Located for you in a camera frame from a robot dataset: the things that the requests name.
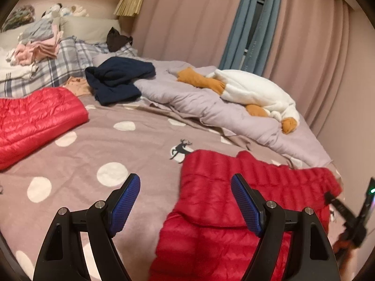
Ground white striped cloth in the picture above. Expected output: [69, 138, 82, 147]
[0, 47, 38, 81]

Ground pink folded clothes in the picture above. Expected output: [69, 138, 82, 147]
[13, 37, 63, 65]

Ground white goose plush toy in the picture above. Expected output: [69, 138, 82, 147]
[176, 67, 299, 135]

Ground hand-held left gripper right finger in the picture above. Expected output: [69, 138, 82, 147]
[231, 173, 342, 281]

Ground floral cushion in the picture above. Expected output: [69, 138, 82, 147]
[1, 4, 36, 33]

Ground plaid blanket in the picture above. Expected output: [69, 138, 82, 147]
[0, 37, 138, 97]

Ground polka dot bed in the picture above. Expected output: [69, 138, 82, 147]
[0, 94, 343, 281]

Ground grey blue garment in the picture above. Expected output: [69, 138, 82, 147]
[19, 20, 62, 43]

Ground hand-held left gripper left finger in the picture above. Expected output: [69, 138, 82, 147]
[33, 173, 141, 281]

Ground red down jacket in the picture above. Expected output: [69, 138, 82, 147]
[149, 149, 343, 281]
[0, 87, 89, 171]

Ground beige fringed hanging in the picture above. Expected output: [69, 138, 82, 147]
[114, 0, 147, 17]

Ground cream pillow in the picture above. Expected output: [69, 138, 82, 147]
[60, 16, 121, 44]

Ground blue curtain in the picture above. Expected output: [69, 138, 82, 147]
[218, 0, 285, 75]

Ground navy blue sweater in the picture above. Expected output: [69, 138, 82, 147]
[85, 56, 156, 106]

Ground small stuffed toys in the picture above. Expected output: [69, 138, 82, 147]
[41, 3, 90, 18]

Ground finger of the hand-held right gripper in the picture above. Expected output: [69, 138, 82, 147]
[325, 192, 356, 226]

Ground peach garment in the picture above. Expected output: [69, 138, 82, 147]
[63, 76, 93, 96]

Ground dark brown garment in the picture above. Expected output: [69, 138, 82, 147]
[106, 27, 133, 52]

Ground lilac duvet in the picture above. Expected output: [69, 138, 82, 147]
[94, 54, 333, 169]

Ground pink curtain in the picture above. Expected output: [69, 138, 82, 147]
[132, 0, 375, 153]

